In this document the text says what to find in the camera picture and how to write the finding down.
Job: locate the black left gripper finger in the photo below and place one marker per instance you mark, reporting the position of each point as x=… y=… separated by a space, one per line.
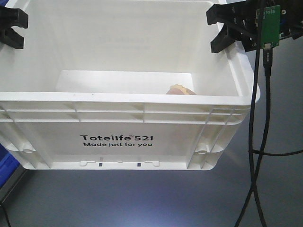
x=10 y=17
x=11 y=38

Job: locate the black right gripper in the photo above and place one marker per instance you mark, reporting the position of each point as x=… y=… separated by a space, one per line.
x=282 y=19

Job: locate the pink plush dinosaur toy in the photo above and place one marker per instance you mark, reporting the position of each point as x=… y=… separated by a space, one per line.
x=180 y=90

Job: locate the green circuit board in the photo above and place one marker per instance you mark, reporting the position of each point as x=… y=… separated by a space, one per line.
x=270 y=33

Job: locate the blue storage bin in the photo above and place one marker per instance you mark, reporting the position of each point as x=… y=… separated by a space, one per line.
x=8 y=165

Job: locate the white Totelife plastic crate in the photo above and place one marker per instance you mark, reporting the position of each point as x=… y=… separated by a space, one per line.
x=88 y=90

